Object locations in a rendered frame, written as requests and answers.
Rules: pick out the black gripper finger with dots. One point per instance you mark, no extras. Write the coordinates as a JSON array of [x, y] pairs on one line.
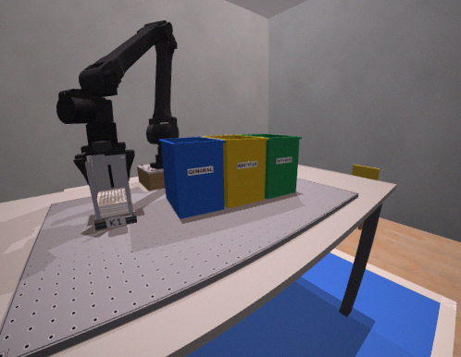
[[130, 160], [79, 162]]

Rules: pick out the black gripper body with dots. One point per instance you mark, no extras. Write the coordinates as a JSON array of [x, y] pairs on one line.
[[115, 149]]

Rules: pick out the white well plate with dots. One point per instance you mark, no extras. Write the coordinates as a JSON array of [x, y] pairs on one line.
[[111, 200], [115, 212]]

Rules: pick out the green open-top bin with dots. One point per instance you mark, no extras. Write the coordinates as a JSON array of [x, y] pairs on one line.
[[281, 164]]

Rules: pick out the blue general waste bin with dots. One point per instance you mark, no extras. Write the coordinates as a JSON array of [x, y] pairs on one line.
[[194, 175]]

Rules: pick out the yellow open bin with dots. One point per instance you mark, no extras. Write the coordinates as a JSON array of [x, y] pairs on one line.
[[244, 163]]

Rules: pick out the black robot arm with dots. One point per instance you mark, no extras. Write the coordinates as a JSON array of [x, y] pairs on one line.
[[78, 106]]

